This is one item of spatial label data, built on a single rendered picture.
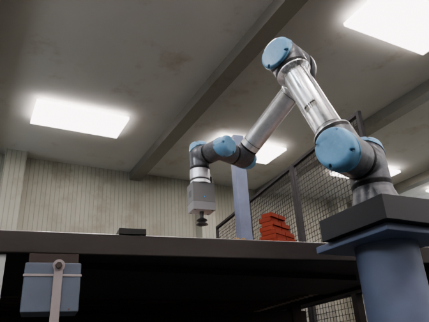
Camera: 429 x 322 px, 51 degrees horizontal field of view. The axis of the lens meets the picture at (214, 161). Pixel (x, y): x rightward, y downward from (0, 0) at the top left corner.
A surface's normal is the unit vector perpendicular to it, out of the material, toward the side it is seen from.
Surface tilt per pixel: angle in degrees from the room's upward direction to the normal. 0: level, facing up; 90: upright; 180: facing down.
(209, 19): 180
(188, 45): 180
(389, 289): 90
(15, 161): 90
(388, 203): 90
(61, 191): 90
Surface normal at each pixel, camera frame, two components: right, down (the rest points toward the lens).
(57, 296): 0.34, -0.40
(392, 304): -0.52, -0.33
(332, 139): -0.64, -0.14
